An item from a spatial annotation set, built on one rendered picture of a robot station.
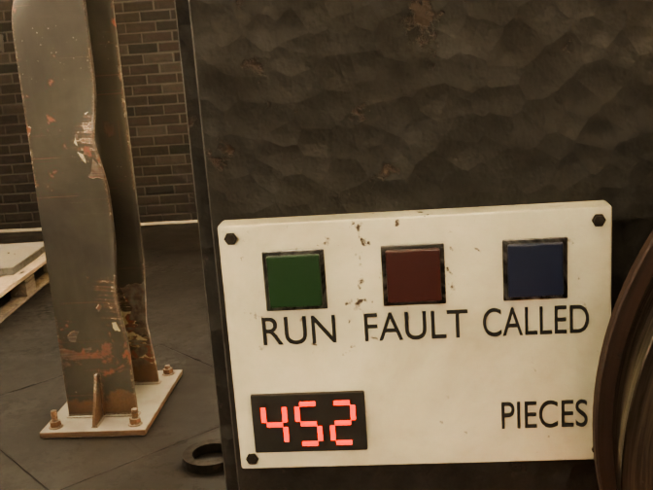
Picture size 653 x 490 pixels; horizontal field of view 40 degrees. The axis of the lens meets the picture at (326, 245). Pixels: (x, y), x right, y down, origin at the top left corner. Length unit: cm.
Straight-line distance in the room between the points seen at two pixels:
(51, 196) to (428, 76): 273
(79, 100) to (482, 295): 266
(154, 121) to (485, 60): 626
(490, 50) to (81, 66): 264
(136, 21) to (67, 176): 368
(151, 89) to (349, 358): 623
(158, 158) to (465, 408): 628
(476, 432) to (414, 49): 27
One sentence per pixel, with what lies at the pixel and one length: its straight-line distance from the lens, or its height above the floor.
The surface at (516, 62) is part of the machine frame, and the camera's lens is 60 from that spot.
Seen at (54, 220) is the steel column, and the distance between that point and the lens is 328.
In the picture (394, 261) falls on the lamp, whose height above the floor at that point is 121.
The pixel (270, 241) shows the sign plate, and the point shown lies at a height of 123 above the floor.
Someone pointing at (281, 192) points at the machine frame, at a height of 126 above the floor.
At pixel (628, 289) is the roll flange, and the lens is 55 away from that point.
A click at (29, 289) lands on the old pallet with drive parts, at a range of 530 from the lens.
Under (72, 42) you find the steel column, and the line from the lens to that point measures 317.
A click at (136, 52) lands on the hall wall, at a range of 682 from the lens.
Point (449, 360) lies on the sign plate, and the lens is 62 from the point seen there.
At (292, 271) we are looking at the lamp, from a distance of 60.
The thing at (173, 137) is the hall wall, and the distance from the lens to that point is 680.
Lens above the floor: 136
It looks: 14 degrees down
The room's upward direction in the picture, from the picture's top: 4 degrees counter-clockwise
